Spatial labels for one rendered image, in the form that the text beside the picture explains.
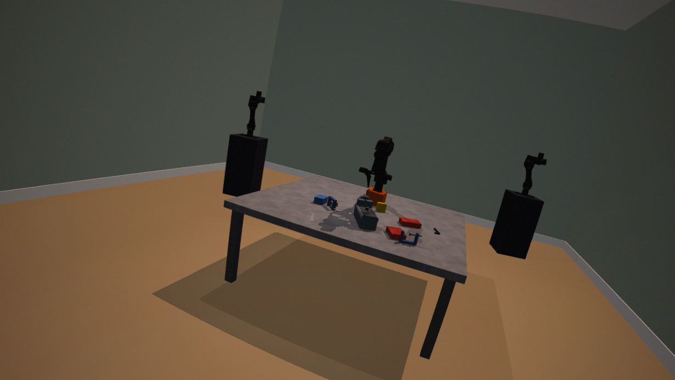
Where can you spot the dark blue c-clamp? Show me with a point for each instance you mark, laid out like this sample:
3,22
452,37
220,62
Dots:
409,242
333,206

